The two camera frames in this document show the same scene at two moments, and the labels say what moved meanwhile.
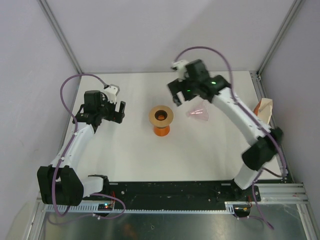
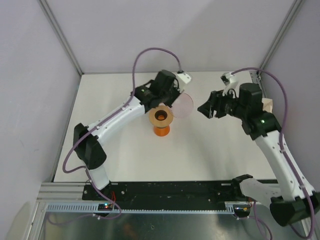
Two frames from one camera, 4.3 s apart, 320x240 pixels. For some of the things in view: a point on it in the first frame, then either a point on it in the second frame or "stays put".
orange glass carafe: x=162 y=131 stays put
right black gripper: x=176 y=86 to x=208 y=108
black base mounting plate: x=175 y=193 stays put
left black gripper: x=118 y=115 to x=177 y=91
